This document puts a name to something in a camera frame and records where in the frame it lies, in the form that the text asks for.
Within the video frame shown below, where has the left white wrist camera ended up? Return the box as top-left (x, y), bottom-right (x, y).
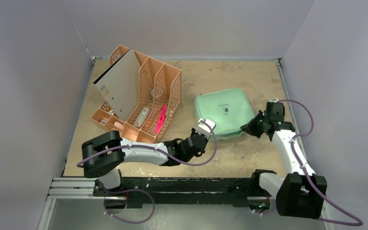
top-left (195, 118), bottom-right (216, 139)

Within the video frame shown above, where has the pink plastic desk organizer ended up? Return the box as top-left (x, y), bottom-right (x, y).
top-left (91, 51), bottom-right (182, 143)

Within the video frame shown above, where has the pink marker pen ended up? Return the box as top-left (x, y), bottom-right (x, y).
top-left (155, 105), bottom-right (167, 134)

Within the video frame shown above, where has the grey folder board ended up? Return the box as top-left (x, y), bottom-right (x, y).
top-left (93, 46), bottom-right (141, 121)

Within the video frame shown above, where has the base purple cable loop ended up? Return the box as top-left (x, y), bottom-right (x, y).
top-left (103, 185), bottom-right (158, 224)

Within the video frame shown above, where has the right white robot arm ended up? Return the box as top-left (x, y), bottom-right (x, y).
top-left (241, 101), bottom-right (327, 219)

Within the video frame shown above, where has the black table front rail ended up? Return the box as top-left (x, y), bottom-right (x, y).
top-left (49, 176), bottom-right (326, 210)

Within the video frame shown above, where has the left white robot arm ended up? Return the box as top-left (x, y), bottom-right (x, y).
top-left (77, 125), bottom-right (216, 196)

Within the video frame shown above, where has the mint green storage case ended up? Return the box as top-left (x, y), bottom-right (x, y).
top-left (195, 88), bottom-right (255, 140)

